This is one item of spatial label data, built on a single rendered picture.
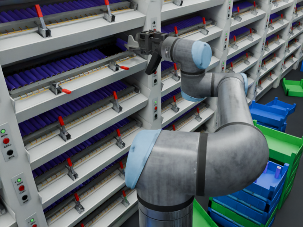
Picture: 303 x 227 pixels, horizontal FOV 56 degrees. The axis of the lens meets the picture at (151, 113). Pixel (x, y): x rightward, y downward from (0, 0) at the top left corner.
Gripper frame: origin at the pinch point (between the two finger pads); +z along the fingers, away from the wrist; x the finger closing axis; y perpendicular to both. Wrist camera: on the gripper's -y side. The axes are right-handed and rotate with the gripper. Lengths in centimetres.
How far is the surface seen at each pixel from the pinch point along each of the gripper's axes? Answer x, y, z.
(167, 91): -21.8, -27.8, -3.5
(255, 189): -19, -62, -56
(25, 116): 51, -10, -3
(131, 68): 3.5, -8.1, -4.0
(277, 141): -66, -64, -50
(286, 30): -217, -35, -3
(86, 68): 22.7, -3.3, 0.2
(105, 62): 13.3, -3.5, 0.2
